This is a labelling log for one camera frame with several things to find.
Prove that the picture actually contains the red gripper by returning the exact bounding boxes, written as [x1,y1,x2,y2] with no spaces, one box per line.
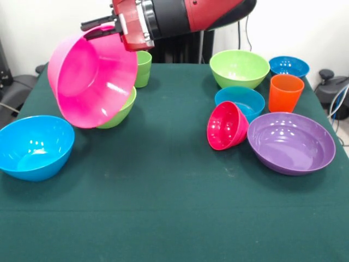
[80,0,155,52]

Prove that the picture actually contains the large pink plastic bowl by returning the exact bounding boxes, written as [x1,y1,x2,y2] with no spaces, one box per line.
[47,24,139,130]

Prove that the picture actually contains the green plastic cup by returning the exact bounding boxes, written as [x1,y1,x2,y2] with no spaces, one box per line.
[134,50,153,88]

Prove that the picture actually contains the green plastic bowl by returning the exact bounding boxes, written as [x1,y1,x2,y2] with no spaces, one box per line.
[96,86,137,130]
[209,49,270,91]

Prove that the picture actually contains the large light blue bowl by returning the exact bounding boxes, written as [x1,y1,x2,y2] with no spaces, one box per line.
[0,115,76,182]

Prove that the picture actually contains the small crimson plastic bowl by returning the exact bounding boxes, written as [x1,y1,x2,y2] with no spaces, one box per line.
[206,100,250,151]

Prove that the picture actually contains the blue straight-sided bowl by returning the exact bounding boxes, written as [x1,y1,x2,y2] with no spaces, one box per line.
[214,86,266,123]

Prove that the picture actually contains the dark green tablecloth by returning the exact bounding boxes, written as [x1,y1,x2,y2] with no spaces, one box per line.
[0,62,349,262]

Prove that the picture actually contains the small dark blue bowl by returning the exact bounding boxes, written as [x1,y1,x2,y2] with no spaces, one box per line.
[268,56,310,79]

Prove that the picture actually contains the orange plastic cup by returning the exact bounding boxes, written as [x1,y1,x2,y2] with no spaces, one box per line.
[268,74,305,114]

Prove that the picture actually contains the wide purple plastic bowl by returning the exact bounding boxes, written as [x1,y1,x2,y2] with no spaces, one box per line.
[246,112,336,176]

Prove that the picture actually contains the black pedestal leg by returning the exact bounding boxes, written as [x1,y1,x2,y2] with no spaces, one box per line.
[313,69,349,121]
[0,75,38,129]

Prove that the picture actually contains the black wall cable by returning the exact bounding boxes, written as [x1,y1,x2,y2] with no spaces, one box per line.
[237,15,253,51]

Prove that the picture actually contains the blue and white cables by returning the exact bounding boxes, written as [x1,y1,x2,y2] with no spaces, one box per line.
[328,84,349,129]

